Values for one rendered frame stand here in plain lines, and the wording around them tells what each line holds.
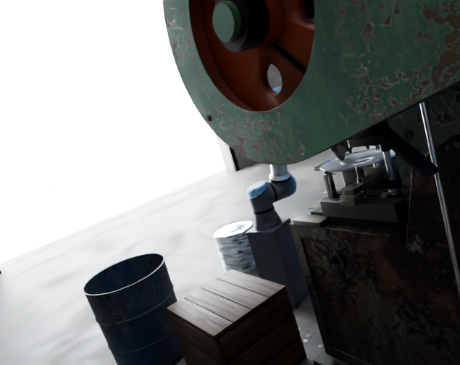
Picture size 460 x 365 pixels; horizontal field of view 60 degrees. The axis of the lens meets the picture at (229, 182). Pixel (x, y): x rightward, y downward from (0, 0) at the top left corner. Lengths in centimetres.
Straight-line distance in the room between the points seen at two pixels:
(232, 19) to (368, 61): 37
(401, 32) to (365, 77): 11
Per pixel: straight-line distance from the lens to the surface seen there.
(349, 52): 92
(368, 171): 149
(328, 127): 100
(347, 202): 135
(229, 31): 109
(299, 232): 156
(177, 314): 180
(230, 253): 275
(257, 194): 206
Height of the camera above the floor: 114
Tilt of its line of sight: 11 degrees down
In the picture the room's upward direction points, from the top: 17 degrees counter-clockwise
